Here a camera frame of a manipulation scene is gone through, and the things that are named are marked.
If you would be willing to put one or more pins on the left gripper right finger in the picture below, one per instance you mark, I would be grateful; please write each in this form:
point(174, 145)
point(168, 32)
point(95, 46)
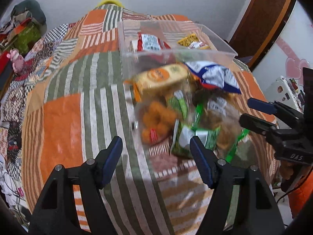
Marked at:
point(241, 203)

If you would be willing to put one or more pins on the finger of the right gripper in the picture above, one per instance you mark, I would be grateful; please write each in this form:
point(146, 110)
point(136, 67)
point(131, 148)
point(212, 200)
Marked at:
point(283, 112)
point(257, 125)

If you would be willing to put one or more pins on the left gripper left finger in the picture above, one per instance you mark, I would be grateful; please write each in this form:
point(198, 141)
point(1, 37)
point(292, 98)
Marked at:
point(55, 211)

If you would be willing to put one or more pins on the green candy wrapper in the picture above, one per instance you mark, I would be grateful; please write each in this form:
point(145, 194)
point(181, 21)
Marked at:
point(232, 151)

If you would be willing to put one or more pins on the small bread rolls pack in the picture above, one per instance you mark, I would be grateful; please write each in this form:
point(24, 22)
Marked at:
point(218, 113)

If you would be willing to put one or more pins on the blue white snack bag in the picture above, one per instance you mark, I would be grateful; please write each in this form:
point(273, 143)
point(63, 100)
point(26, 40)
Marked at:
point(213, 76)

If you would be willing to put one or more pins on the orange fried balls pack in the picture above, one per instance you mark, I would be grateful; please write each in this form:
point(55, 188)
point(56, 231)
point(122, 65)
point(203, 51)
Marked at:
point(158, 121)

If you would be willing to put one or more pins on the orange label bread pack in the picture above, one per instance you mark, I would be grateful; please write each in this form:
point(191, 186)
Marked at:
point(158, 81)

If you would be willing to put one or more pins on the yellow chips snack bag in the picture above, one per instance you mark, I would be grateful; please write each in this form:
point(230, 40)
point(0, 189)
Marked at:
point(192, 42)

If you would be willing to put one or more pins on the red snack packet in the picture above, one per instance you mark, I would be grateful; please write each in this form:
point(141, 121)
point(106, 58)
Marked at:
point(147, 43)

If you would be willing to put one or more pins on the white sticker cabinet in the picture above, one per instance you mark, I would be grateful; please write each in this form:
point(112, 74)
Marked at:
point(281, 90)

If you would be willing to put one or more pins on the wooden wardrobe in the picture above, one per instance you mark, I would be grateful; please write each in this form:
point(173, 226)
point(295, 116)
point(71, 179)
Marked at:
point(259, 28)

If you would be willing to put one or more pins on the clear plastic storage bin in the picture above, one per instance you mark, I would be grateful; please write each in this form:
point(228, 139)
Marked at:
point(133, 63)

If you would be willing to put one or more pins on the red gift box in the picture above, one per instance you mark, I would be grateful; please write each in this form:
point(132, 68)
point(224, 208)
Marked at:
point(5, 69)

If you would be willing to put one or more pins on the pink plush toy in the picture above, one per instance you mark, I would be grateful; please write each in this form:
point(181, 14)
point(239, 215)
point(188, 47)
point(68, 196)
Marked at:
point(17, 60)

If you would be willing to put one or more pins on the green storage bag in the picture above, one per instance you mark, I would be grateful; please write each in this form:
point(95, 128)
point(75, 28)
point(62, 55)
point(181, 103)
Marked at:
point(26, 35)

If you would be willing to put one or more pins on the yellow foam tube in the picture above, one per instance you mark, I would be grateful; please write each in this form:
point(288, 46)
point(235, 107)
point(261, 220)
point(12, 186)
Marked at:
point(114, 2)

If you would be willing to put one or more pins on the dark grey clothes bundle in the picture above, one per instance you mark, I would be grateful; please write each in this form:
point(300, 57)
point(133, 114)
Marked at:
point(32, 9)

